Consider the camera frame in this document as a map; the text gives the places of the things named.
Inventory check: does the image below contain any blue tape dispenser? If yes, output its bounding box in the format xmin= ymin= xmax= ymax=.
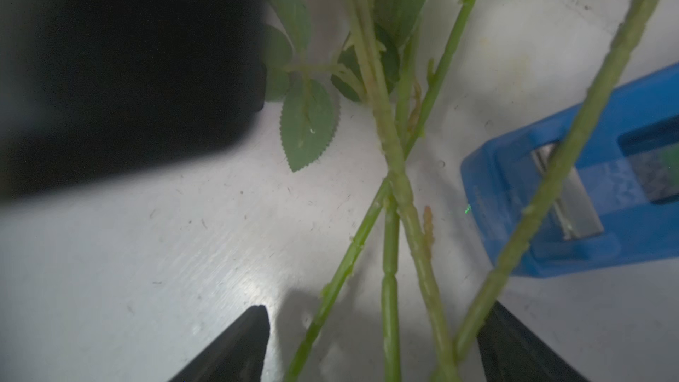
xmin=461 ymin=65 xmax=678 ymax=278

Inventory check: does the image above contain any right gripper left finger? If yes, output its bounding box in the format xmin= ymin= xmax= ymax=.
xmin=170 ymin=305 xmax=271 ymax=382

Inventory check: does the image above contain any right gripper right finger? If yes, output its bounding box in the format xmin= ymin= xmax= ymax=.
xmin=477 ymin=302 xmax=587 ymax=382

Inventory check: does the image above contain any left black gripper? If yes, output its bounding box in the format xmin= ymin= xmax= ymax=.
xmin=1 ymin=0 xmax=266 ymax=202

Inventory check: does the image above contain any artificial rose bouquet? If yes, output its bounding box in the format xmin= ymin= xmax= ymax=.
xmin=284 ymin=0 xmax=660 ymax=381

